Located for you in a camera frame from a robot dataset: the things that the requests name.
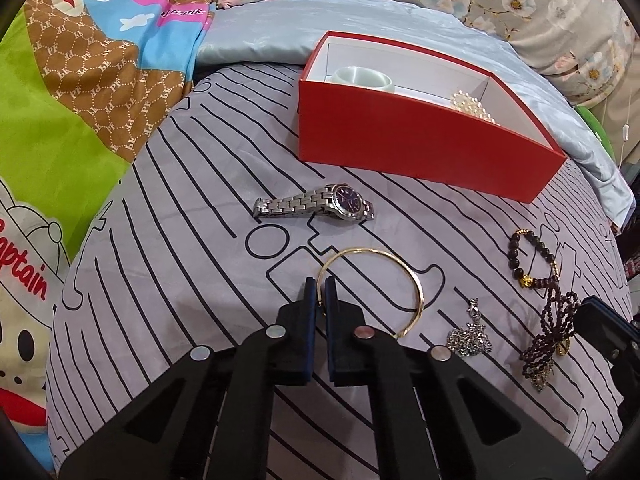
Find pearl bracelet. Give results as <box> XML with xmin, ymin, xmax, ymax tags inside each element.
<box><xmin>450</xmin><ymin>90</ymin><xmax>497</xmax><ymax>125</ymax></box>

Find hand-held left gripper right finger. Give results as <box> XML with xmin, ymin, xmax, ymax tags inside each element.
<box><xmin>322</xmin><ymin>278</ymin><xmax>587</xmax><ymax>480</ymax></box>

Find grey striped bed sheet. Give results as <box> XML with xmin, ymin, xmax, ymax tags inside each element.
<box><xmin>45</xmin><ymin>58</ymin><xmax>636</xmax><ymax>480</ymax></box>

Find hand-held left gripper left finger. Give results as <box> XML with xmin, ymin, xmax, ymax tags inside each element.
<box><xmin>59</xmin><ymin>277</ymin><xmax>318</xmax><ymax>480</ymax></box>

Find red jewelry box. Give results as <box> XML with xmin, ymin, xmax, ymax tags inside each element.
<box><xmin>298</xmin><ymin>30</ymin><xmax>569</xmax><ymax>205</ymax></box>

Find white cable with switch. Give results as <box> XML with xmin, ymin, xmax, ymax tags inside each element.
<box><xmin>598</xmin><ymin>15</ymin><xmax>632</xmax><ymax>171</ymax></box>

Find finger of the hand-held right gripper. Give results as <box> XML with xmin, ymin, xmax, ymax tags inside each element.
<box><xmin>573</xmin><ymin>296</ymin><xmax>640</xmax><ymax>403</ymax></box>

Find gold bangle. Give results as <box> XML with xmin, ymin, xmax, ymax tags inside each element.
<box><xmin>317</xmin><ymin>247</ymin><xmax>426</xmax><ymax>339</ymax></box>

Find silver pendant keychain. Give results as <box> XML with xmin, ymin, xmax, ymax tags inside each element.
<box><xmin>446</xmin><ymin>298</ymin><xmax>494</xmax><ymax>358</ymax></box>

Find light blue satin blanket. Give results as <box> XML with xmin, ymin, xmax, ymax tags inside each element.
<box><xmin>195</xmin><ymin>0</ymin><xmax>636</xmax><ymax>226</ymax></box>

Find dark red bead necklace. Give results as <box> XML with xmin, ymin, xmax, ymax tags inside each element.
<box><xmin>519</xmin><ymin>275</ymin><xmax>581</xmax><ymax>393</ymax></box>

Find floral pillow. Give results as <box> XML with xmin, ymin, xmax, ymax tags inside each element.
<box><xmin>270</xmin><ymin>0</ymin><xmax>640</xmax><ymax>111</ymax></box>

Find colourful cartoon printed blanket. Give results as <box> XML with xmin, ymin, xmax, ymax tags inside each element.
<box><xmin>0</xmin><ymin>0</ymin><xmax>221</xmax><ymax>471</ymax></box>

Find pale green jade bangle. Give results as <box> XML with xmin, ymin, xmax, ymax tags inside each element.
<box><xmin>327</xmin><ymin>66</ymin><xmax>396</xmax><ymax>92</ymax></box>

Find dark bead bracelet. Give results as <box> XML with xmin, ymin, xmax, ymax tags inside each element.
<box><xmin>508</xmin><ymin>228</ymin><xmax>562</xmax><ymax>291</ymax></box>

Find silver wristwatch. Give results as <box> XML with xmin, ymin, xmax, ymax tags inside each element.
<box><xmin>253</xmin><ymin>183</ymin><xmax>376</xmax><ymax>223</ymax></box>

